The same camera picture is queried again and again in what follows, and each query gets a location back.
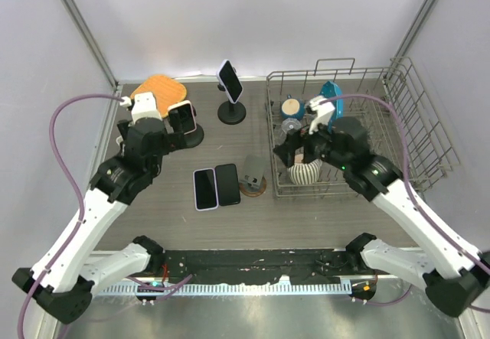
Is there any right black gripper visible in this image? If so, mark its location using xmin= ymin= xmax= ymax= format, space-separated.
xmin=274 ymin=113 xmax=350 ymax=171

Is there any pink case phone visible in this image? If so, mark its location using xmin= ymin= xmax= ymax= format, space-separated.
xmin=168 ymin=100 xmax=197 ymax=135

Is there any black round base stand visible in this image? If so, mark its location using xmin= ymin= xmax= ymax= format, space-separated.
xmin=172 ymin=124 xmax=204 ymax=150

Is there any grey stand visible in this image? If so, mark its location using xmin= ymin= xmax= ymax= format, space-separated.
xmin=239 ymin=155 xmax=266 ymax=197

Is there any black phone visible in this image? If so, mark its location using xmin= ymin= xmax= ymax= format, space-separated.
xmin=215 ymin=164 xmax=241 ymax=207

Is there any lavender case phone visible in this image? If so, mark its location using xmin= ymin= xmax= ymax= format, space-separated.
xmin=193 ymin=168 xmax=218 ymax=211

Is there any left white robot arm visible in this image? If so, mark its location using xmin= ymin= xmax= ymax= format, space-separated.
xmin=12 ymin=110 xmax=178 ymax=324

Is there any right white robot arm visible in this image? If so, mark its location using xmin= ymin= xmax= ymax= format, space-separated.
xmin=273 ymin=117 xmax=489 ymax=318

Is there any black tall pole stand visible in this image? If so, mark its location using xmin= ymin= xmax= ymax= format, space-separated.
xmin=217 ymin=84 xmax=247 ymax=125

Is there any white case phone on pole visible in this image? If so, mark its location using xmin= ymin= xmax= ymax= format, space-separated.
xmin=217 ymin=60 xmax=243 ymax=104

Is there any clear glass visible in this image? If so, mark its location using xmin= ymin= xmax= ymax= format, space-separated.
xmin=274 ymin=118 xmax=302 ymax=145

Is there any orange woven mat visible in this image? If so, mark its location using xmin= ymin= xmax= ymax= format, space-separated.
xmin=130 ymin=74 xmax=187 ymax=118

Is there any striped ceramic mug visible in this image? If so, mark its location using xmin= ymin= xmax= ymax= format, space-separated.
xmin=287 ymin=154 xmax=322 ymax=185

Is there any blue mug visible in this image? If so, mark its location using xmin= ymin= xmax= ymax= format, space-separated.
xmin=280 ymin=95 xmax=305 ymax=121

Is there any teal speckled plate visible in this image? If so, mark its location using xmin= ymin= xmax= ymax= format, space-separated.
xmin=319 ymin=81 xmax=344 ymax=128

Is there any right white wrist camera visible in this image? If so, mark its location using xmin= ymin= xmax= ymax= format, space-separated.
xmin=305 ymin=95 xmax=335 ymax=135

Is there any grey wire dish rack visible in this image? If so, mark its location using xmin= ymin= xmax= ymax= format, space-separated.
xmin=265 ymin=57 xmax=460 ymax=196

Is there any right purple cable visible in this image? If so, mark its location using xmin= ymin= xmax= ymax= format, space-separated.
xmin=321 ymin=93 xmax=490 ymax=313

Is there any purple cable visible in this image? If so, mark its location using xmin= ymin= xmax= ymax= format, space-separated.
xmin=321 ymin=93 xmax=490 ymax=313
xmin=17 ymin=93 xmax=200 ymax=339

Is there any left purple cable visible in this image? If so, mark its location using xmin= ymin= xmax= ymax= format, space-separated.
xmin=17 ymin=93 xmax=200 ymax=339

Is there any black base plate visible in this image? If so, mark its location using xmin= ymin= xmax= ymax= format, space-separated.
xmin=118 ymin=247 xmax=380 ymax=285

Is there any white cable duct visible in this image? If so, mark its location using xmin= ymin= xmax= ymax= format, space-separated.
xmin=97 ymin=279 xmax=351 ymax=299

